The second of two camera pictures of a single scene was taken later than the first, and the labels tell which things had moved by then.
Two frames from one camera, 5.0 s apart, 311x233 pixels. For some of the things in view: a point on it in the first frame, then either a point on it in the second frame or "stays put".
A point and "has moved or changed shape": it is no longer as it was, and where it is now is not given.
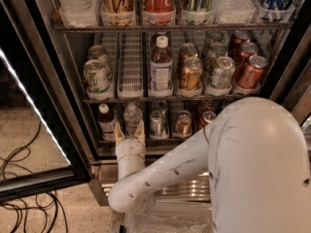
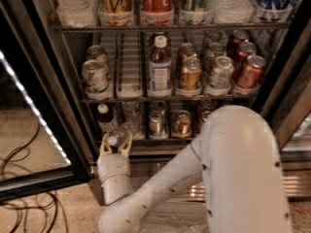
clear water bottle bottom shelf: (132, 116) has moved or changed shape
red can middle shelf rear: (240, 37) stays put
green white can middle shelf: (97, 81) stays put
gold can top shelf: (119, 5) stays put
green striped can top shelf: (198, 4) stays put
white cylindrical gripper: (130, 147) → (114, 166)
